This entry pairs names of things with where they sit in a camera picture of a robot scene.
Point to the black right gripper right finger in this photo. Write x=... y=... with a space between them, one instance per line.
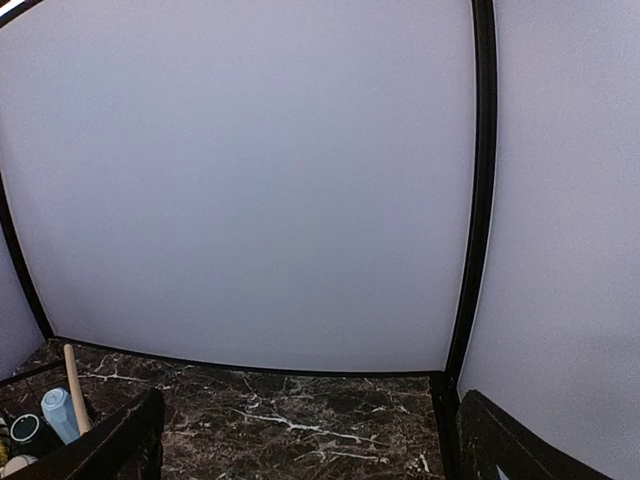
x=494 y=445

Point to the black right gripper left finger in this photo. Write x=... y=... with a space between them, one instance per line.
x=126 y=445

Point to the light blue faceted mug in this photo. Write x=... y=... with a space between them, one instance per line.
x=58 y=410

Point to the dark green mug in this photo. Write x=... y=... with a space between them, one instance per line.
x=29 y=436

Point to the wooden rack handle far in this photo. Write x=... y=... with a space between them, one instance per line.
x=82 y=417

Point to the black wire dish rack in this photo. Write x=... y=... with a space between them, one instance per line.
x=22 y=392

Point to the black frame post left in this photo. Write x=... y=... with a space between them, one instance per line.
x=21 y=268

